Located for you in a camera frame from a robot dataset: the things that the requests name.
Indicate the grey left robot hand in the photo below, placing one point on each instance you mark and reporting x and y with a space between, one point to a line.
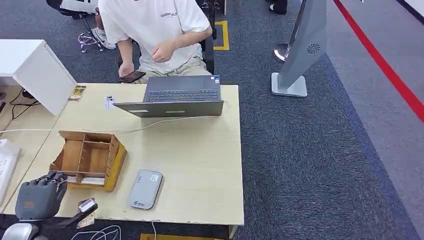
39 200

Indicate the person's right hand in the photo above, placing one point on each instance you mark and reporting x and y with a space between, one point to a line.
126 68

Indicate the person's left hand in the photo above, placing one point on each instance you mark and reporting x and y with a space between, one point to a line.
163 51

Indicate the black smartphone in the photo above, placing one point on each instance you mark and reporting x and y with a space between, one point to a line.
132 76

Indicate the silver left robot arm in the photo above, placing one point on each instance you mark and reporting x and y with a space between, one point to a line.
20 232

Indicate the white printed card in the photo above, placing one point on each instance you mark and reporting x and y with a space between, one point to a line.
109 102

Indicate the white flat box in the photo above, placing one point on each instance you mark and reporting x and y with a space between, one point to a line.
7 169

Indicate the black office chair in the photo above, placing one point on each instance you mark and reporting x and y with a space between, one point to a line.
208 53

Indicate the chrome stool base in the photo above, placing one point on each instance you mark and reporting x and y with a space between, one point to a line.
87 41

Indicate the grey open laptop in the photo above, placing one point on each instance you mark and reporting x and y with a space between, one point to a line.
182 96

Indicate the brown printed card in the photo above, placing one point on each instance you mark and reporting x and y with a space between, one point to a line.
85 221

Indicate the yellow green card pack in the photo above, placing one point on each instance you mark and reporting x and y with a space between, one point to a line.
77 93

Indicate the wooden card box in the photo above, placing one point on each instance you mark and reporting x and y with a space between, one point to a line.
89 159

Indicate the small yellow floor tape square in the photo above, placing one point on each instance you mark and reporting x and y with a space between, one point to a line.
226 34

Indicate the white cabinet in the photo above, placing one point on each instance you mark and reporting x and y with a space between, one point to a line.
36 69

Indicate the grey card reader device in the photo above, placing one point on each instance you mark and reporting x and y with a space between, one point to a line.
145 190

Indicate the chrome stanchion base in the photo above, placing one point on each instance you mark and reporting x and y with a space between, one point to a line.
281 53

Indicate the person's black shoe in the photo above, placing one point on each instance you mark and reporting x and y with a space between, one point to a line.
279 6

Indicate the grey standing display panel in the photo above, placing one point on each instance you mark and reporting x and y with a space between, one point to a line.
303 49

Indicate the red floor tape line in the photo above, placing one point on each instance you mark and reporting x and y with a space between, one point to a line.
381 61

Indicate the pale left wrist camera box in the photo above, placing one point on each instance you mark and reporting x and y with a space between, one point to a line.
87 205

